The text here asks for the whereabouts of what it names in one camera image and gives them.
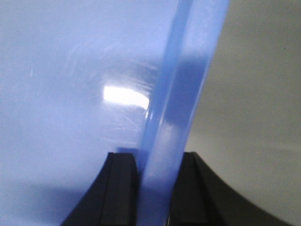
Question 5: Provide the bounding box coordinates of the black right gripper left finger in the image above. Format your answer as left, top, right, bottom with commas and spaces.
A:
62, 153, 138, 226

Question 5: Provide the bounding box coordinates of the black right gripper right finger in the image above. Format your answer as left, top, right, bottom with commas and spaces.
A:
168, 152, 287, 226

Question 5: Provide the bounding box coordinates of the blue plastic tray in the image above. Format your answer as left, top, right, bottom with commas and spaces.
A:
0, 0, 230, 226

